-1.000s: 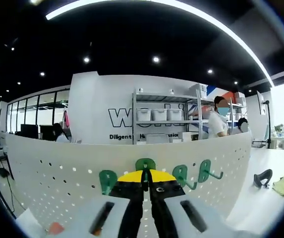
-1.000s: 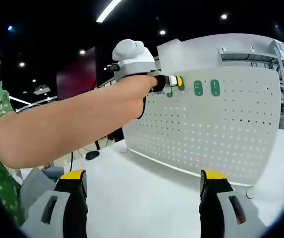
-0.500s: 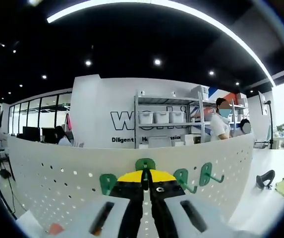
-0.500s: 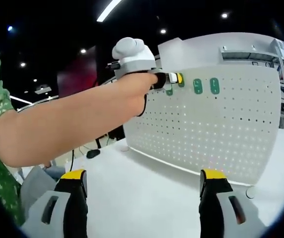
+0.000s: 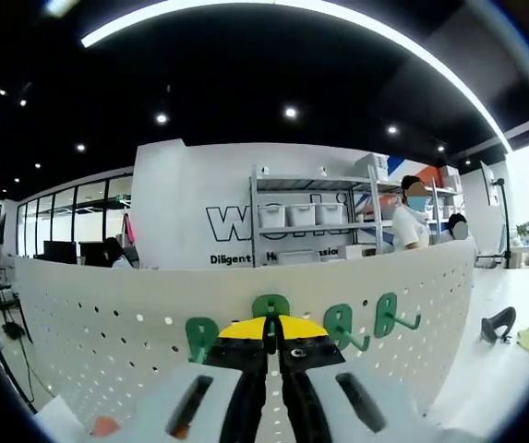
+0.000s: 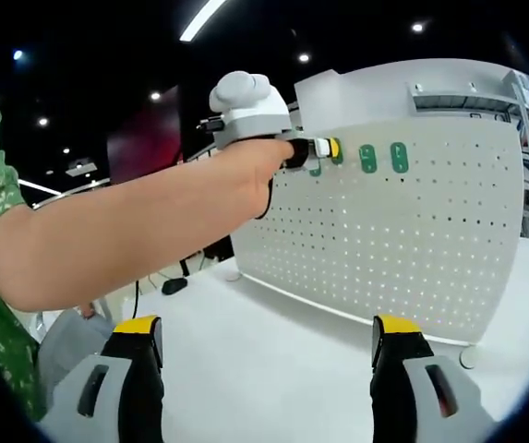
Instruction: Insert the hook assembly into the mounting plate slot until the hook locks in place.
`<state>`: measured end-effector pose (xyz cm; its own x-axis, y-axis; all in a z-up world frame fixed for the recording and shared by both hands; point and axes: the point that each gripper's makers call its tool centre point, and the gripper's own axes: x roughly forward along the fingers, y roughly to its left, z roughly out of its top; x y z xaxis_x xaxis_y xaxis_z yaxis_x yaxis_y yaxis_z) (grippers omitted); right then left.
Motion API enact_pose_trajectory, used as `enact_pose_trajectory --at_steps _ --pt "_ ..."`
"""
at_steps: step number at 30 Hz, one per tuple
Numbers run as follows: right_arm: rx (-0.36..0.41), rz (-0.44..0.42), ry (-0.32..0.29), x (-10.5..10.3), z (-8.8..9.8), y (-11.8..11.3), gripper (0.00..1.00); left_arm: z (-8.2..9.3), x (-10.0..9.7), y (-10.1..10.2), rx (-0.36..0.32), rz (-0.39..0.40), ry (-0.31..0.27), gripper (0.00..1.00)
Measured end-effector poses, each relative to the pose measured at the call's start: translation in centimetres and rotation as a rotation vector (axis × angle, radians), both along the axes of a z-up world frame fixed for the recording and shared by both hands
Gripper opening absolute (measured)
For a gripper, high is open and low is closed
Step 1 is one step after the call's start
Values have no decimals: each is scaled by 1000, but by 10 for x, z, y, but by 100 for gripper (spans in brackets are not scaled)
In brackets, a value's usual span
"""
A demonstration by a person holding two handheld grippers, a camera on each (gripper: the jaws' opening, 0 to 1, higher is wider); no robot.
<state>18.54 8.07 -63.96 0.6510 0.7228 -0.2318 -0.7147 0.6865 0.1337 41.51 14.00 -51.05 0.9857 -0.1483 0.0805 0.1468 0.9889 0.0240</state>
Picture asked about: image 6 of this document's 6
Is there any black computer mouse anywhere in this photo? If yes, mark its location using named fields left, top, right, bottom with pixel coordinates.
left=161, top=277, right=189, bottom=296

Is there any dark red hanging screen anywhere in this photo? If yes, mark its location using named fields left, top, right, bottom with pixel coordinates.
left=106, top=84, right=186, bottom=186

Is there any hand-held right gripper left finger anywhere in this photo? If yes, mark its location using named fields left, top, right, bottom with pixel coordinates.
left=42, top=315, right=165, bottom=443

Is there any person's left hand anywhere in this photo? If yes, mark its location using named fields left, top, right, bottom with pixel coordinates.
left=220, top=137, right=296, bottom=221

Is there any grey metal shelf rack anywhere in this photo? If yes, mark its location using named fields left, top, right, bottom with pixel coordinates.
left=405, top=80, right=529, bottom=124

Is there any ceiling air conditioner vent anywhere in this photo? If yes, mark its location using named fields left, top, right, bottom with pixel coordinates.
left=64, top=156, right=100, bottom=178

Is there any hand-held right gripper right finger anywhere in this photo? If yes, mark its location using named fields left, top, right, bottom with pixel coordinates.
left=368, top=314, right=497, bottom=443

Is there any white perforated mounting plate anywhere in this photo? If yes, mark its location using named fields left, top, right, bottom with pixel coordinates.
left=224, top=112, right=527, bottom=370

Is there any curved ceiling light strip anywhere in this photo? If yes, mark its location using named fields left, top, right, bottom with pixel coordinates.
left=179, top=0, right=229, bottom=42

